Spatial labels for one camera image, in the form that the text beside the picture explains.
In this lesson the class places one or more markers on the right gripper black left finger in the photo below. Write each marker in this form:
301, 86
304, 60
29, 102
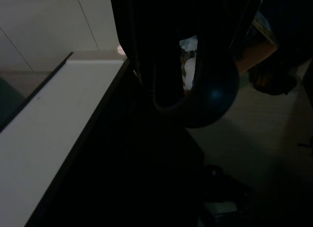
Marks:
132, 21

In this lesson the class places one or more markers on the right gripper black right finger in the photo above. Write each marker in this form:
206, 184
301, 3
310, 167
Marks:
244, 11

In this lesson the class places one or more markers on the black door panel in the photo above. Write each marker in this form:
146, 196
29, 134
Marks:
122, 151

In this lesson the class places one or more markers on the brown cardboard trash box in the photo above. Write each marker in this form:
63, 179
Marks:
265, 41

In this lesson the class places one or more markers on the white crumpled plastic trash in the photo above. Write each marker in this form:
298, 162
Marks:
188, 65

